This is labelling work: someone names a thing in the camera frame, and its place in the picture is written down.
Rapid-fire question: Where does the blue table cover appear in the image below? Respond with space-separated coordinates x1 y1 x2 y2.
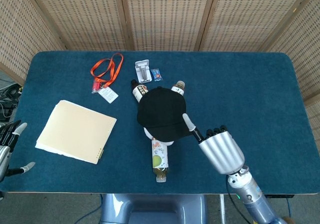
0 50 316 194

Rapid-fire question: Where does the white foam mannequin head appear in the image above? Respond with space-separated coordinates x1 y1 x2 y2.
143 127 176 147

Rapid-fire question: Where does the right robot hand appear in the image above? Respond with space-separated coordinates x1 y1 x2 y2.
182 113 246 176

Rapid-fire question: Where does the dark bottle black white label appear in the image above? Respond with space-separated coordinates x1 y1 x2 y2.
130 79 149 102

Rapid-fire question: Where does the blue candy wrapper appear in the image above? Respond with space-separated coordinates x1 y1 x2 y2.
150 68 163 81

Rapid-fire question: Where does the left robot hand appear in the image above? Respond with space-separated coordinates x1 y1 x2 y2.
0 120 36 182

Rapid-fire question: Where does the white plastic holder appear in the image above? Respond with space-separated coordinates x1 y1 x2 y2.
134 59 153 83

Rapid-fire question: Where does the beige paper folder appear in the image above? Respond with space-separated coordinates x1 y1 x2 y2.
34 99 118 165

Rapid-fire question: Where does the white table leg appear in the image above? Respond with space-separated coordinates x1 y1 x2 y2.
219 194 226 224

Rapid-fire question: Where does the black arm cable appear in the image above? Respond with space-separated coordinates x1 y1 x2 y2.
226 181 253 224

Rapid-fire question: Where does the orange lanyard with badge card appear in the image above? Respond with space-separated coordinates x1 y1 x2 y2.
90 52 124 104

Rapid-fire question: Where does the small red packet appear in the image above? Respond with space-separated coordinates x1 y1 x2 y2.
91 80 102 94

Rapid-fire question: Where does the woven folding screen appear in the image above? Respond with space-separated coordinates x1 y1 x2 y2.
0 0 320 150

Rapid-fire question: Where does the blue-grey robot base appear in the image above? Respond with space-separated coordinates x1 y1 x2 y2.
99 193 208 224

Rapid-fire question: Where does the black cap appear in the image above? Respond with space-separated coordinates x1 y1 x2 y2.
136 86 194 143

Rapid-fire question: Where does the floor cable bundle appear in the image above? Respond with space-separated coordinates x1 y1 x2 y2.
0 83 25 121

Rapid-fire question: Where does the tea bottle green apple label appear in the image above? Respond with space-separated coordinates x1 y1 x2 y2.
150 138 170 183

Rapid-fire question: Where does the tea bottle floral label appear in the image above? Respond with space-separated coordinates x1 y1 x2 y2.
170 80 186 96

